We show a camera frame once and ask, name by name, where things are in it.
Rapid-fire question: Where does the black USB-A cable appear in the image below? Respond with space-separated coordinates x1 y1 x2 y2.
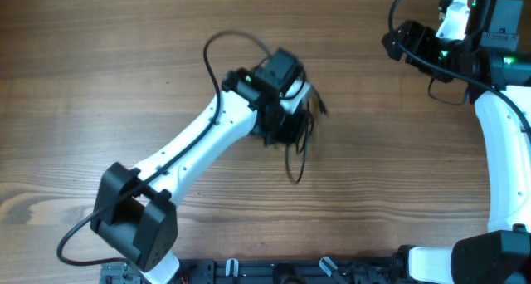
284 67 329 185

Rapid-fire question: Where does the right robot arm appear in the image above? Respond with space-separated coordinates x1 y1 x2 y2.
382 0 530 283

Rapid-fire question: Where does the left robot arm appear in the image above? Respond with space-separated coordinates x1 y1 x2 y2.
90 49 313 283

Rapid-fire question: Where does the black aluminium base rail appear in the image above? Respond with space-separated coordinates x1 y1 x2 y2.
99 257 412 284

